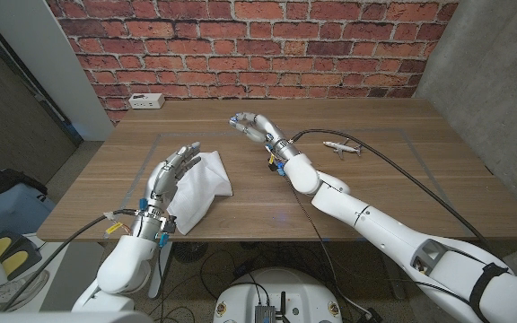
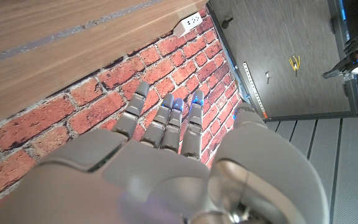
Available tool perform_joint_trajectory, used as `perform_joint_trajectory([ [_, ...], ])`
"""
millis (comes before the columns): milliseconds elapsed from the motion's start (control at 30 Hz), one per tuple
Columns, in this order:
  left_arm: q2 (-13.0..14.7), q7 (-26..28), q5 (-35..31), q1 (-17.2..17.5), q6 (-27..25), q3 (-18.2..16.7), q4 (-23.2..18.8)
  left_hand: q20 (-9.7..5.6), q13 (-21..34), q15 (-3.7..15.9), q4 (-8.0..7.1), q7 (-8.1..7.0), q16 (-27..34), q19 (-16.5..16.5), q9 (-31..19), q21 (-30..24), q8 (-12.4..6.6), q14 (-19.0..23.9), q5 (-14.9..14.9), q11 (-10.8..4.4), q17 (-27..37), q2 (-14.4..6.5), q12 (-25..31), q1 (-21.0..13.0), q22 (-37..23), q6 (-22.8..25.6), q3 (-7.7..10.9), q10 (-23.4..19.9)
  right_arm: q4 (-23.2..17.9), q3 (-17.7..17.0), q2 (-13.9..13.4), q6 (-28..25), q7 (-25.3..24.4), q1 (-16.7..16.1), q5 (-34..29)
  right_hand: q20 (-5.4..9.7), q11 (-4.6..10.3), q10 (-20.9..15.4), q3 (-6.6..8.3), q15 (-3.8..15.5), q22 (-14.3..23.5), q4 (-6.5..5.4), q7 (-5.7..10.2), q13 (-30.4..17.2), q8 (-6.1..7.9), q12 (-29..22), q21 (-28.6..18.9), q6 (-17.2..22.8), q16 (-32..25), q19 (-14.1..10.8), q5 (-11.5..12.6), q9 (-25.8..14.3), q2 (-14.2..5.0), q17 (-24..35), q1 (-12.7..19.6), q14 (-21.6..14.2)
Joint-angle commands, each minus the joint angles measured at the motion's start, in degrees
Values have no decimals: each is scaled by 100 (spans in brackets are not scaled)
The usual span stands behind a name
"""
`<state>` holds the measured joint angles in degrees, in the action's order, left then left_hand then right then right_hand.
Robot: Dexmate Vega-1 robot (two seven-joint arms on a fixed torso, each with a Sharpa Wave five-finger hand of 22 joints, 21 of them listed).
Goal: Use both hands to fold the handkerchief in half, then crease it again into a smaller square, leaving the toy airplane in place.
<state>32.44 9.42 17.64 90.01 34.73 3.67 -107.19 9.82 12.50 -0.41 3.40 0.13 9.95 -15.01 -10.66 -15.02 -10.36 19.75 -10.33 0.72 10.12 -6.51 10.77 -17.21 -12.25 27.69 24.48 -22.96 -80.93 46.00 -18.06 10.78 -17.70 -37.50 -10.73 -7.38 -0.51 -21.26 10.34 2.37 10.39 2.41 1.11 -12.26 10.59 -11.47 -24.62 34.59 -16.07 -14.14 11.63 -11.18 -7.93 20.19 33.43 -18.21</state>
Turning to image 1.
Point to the blue storage bin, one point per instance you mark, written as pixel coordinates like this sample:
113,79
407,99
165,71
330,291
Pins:
7,213

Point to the black round fan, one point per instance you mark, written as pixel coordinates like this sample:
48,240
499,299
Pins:
191,252

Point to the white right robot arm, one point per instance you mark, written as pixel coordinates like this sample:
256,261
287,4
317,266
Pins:
397,233

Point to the grey white sneaker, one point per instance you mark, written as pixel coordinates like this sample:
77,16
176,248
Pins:
16,289

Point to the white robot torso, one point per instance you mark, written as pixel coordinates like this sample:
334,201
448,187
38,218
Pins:
303,291

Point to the white toy airplane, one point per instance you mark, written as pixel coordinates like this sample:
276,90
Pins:
341,146

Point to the white power strip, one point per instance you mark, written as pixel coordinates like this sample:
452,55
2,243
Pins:
146,101

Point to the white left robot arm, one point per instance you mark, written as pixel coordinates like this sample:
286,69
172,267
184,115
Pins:
128,264

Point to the red brick printed backdrop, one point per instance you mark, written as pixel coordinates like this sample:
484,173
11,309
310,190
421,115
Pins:
258,45

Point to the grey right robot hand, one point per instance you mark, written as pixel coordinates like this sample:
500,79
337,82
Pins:
258,128

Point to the white handkerchief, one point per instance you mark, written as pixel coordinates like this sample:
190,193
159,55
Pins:
200,193

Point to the grey table leg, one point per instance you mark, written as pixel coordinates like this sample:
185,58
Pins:
393,278

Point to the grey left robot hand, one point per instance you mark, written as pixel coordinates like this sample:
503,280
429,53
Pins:
171,177

